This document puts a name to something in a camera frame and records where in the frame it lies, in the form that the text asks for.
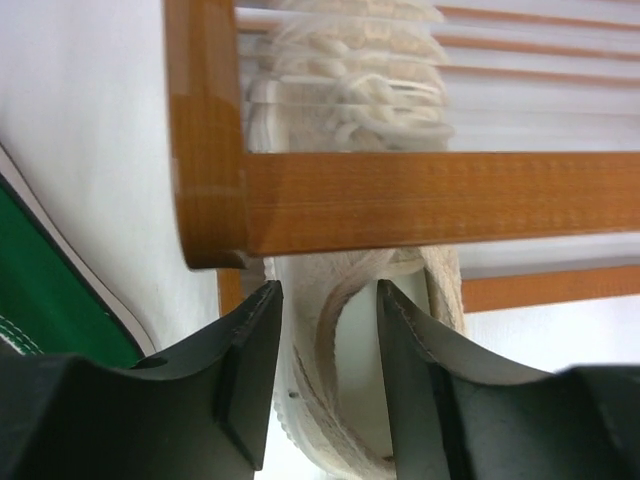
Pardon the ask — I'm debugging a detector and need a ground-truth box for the green sneaker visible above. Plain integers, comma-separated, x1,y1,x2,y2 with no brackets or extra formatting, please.
1,153,156,367

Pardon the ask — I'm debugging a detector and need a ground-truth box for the orange wooden shoe shelf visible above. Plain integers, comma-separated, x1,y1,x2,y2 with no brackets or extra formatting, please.
163,0,640,316

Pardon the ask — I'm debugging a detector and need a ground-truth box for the beige sneaker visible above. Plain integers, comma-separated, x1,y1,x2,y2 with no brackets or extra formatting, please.
246,1,466,479

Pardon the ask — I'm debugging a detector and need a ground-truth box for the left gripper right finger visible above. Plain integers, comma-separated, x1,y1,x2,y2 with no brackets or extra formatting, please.
377,280,639,479

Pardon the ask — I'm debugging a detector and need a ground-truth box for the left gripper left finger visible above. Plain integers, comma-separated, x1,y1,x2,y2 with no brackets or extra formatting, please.
1,281,283,479

